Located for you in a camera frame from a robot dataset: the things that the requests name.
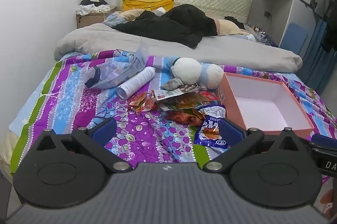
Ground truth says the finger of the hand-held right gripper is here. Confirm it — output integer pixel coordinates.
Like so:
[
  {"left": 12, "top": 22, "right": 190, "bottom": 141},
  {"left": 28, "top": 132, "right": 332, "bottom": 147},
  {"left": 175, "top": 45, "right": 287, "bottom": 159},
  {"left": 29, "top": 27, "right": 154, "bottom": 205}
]
[{"left": 300, "top": 134, "right": 337, "bottom": 153}]

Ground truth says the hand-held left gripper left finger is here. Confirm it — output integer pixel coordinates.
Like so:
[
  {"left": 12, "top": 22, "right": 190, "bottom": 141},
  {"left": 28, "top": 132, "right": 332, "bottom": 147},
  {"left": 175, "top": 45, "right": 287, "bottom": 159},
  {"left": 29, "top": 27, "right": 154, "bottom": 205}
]
[{"left": 34, "top": 118, "right": 132, "bottom": 172}]

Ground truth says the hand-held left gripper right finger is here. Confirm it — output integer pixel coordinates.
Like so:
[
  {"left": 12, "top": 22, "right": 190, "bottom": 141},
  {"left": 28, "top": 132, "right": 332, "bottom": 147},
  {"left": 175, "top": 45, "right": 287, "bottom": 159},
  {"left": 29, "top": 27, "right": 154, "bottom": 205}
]
[{"left": 204, "top": 118, "right": 307, "bottom": 172}]

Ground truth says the pink cardboard box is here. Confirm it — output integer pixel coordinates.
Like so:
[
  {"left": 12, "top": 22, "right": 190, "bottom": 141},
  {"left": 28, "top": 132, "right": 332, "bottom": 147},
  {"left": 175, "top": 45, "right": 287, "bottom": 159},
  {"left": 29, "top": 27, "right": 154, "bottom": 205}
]
[{"left": 219, "top": 72, "right": 315, "bottom": 137}]

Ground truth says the brown fish snack packet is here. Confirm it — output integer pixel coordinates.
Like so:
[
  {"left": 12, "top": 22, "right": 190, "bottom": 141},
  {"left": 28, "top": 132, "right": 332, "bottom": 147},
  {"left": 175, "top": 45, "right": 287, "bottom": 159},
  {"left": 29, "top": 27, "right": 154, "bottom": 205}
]
[{"left": 154, "top": 88, "right": 185, "bottom": 111}]

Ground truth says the white blue snack packet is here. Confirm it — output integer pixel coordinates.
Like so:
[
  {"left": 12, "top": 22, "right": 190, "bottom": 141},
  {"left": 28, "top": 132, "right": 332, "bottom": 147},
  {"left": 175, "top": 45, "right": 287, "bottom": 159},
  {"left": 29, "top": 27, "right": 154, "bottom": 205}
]
[{"left": 199, "top": 105, "right": 227, "bottom": 120}]

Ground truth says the purple floral printed bedsheet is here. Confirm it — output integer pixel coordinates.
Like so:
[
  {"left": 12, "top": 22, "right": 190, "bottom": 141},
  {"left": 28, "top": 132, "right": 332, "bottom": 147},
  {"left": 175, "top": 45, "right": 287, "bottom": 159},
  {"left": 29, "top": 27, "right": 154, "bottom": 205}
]
[{"left": 9, "top": 49, "right": 337, "bottom": 185}]

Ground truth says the red strip snack packet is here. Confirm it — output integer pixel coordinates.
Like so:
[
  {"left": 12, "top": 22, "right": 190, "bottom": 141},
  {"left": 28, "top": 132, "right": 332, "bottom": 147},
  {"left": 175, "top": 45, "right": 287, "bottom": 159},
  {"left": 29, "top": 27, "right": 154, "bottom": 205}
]
[{"left": 198, "top": 90, "right": 220, "bottom": 101}]

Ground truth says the red yellow snack packet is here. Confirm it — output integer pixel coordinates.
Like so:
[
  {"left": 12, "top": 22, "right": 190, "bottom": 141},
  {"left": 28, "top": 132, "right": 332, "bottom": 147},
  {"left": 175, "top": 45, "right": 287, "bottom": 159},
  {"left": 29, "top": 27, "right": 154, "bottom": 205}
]
[{"left": 127, "top": 92, "right": 158, "bottom": 115}]

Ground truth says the brown orange snack packet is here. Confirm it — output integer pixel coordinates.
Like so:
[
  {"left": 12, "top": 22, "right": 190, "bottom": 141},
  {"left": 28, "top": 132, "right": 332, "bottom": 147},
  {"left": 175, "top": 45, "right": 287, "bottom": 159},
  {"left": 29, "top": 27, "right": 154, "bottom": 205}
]
[{"left": 172, "top": 94, "right": 219, "bottom": 109}]

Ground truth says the white spray can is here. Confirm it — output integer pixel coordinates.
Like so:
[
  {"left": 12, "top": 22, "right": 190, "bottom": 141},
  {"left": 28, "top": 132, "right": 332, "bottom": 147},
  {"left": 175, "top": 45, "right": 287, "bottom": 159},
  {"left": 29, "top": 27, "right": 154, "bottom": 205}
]
[{"left": 116, "top": 66, "right": 156, "bottom": 100}]

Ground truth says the clear blue plastic bag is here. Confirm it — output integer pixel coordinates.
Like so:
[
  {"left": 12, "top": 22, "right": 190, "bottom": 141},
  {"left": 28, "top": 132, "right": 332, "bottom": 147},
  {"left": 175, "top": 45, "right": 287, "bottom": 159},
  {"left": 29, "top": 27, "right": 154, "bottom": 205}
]
[{"left": 85, "top": 39, "right": 148, "bottom": 89}]

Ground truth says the grey snack packet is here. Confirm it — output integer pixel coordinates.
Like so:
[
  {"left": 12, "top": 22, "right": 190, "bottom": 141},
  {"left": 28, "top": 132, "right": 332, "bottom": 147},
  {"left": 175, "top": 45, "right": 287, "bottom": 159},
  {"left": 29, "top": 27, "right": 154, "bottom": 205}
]
[{"left": 160, "top": 78, "right": 183, "bottom": 90}]

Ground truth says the white and blue plush toy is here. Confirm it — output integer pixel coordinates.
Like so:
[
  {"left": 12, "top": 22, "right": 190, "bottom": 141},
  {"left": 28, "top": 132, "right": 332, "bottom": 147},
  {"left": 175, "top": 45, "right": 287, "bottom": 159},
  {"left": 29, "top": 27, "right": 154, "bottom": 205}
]
[{"left": 167, "top": 57, "right": 224, "bottom": 90}]

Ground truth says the grey duvet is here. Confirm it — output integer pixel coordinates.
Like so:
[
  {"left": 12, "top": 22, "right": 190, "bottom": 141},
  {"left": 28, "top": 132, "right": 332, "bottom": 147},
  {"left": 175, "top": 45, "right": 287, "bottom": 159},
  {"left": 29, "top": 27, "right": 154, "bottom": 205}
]
[{"left": 54, "top": 23, "right": 303, "bottom": 73}]

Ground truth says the blue curtain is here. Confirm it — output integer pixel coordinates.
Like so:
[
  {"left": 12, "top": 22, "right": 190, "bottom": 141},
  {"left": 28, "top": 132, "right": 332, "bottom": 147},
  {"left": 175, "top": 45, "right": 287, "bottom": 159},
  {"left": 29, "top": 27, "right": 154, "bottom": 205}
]
[{"left": 303, "top": 17, "right": 330, "bottom": 94}]

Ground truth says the blue padded board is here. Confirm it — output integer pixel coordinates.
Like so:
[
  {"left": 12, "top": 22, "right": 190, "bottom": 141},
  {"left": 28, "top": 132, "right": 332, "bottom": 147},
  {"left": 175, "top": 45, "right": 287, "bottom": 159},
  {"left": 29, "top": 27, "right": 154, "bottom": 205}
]
[{"left": 279, "top": 23, "right": 308, "bottom": 56}]

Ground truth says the beige pillow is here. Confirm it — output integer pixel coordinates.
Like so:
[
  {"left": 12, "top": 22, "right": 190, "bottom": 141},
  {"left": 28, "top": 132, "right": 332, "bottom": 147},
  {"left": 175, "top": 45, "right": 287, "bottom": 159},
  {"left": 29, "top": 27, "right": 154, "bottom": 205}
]
[
  {"left": 105, "top": 9, "right": 148, "bottom": 27},
  {"left": 216, "top": 19, "right": 251, "bottom": 36}
]

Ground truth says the wooden nightstand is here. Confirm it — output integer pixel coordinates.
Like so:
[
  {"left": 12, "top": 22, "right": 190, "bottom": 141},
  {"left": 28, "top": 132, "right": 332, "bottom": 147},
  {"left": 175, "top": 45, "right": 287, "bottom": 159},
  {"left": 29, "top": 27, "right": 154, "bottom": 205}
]
[{"left": 76, "top": 6, "right": 118, "bottom": 29}]

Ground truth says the black jacket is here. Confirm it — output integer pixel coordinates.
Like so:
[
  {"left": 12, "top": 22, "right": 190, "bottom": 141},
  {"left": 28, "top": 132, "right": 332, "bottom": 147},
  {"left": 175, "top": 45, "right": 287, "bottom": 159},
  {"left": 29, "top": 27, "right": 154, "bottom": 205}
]
[{"left": 114, "top": 4, "right": 219, "bottom": 50}]

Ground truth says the pile of clothes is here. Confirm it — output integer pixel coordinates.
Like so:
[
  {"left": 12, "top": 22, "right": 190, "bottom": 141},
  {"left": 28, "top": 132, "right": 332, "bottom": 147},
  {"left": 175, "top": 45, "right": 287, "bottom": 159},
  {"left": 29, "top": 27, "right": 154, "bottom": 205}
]
[{"left": 76, "top": 0, "right": 111, "bottom": 16}]

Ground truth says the yellow folded blanket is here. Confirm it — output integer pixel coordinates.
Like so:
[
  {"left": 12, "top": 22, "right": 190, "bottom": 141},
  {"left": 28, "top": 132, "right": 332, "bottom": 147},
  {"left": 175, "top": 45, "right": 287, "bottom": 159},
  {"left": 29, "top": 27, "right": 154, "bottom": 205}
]
[{"left": 122, "top": 0, "right": 176, "bottom": 12}]

